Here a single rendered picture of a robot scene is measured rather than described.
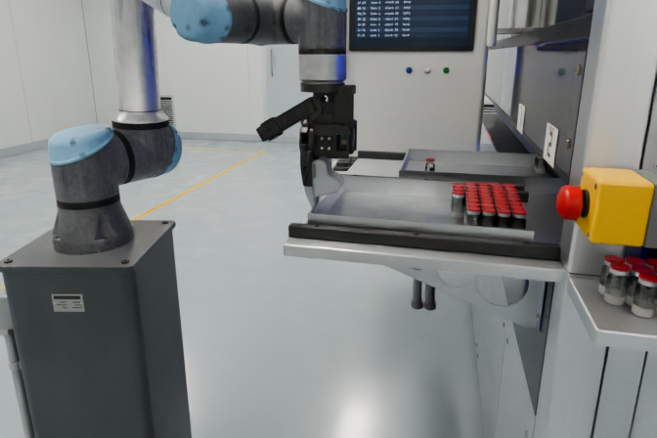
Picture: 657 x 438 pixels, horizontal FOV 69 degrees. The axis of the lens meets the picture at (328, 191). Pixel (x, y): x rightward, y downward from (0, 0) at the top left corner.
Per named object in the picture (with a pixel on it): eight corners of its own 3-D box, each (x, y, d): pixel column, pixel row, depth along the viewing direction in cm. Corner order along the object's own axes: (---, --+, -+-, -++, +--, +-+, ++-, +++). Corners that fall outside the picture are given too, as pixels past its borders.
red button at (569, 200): (586, 214, 58) (591, 182, 57) (595, 226, 54) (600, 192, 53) (551, 212, 59) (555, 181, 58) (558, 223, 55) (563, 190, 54)
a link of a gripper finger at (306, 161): (309, 189, 77) (309, 134, 75) (300, 188, 78) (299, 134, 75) (317, 181, 82) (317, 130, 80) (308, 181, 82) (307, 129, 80)
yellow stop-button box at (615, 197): (637, 227, 58) (649, 169, 56) (663, 249, 52) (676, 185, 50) (570, 222, 60) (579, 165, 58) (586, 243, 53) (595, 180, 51)
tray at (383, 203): (511, 202, 95) (513, 185, 94) (531, 253, 70) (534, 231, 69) (342, 191, 103) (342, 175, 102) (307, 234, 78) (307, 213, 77)
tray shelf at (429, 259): (536, 170, 129) (537, 163, 129) (627, 288, 64) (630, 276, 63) (360, 161, 140) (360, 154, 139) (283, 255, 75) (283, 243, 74)
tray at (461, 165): (541, 167, 124) (543, 153, 123) (563, 195, 100) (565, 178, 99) (408, 160, 132) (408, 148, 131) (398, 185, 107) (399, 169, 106)
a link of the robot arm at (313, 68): (292, 55, 73) (307, 55, 81) (292, 85, 74) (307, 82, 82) (340, 55, 71) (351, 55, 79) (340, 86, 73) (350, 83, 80)
